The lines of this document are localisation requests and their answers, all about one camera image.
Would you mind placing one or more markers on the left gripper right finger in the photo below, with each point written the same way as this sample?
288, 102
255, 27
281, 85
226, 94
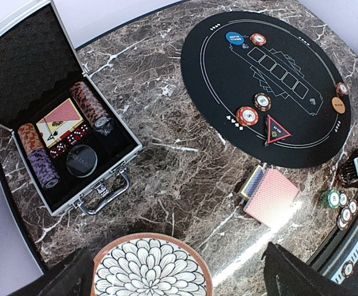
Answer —
285, 274

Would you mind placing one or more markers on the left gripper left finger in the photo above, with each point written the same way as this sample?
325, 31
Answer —
72, 276

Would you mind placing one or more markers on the orange big blind button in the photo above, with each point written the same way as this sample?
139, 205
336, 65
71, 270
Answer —
338, 105

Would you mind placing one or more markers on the red 5 chips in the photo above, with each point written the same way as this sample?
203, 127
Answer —
342, 89
247, 116
258, 39

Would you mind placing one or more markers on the red triangle all-in marker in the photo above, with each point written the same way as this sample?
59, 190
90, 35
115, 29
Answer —
275, 131

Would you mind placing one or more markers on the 100 chips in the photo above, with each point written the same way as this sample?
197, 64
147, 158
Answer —
262, 102

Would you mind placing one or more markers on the blue small blind button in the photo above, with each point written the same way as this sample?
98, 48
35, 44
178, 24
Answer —
234, 38

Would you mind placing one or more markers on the green 20 chip stack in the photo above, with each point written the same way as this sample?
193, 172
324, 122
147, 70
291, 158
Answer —
330, 199

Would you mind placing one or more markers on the floral ceramic plate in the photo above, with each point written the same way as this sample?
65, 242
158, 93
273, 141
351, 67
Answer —
150, 264

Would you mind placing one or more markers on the red-backed card deck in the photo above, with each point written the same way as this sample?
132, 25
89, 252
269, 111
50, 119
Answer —
271, 202

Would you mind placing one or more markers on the gold blue card box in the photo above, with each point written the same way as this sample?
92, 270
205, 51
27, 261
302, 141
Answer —
252, 182

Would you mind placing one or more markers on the purple chip roll in case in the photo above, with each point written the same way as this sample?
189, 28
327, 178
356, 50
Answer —
44, 169

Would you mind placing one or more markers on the clear round dealer puck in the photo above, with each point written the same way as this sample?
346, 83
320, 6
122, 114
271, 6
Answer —
81, 161

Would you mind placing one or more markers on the black round poker mat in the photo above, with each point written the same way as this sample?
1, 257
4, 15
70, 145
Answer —
295, 73

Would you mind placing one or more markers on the red die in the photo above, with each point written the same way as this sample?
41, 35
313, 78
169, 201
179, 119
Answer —
61, 148
78, 134
54, 152
71, 139
84, 129

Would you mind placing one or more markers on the aluminium poker chip case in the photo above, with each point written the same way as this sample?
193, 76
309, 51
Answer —
38, 66

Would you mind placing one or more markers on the orange chip roll in case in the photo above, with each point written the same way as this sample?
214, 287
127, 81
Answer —
30, 138

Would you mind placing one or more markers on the red card box in case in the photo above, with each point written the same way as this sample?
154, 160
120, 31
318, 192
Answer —
57, 124

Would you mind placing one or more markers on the brown chip roll in case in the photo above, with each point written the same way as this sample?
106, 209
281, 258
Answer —
93, 110

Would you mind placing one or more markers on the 100 chip on rail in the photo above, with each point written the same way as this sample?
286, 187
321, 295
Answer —
353, 207

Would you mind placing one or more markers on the fallen 100 chip on duct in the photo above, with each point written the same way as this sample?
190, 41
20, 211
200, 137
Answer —
347, 269

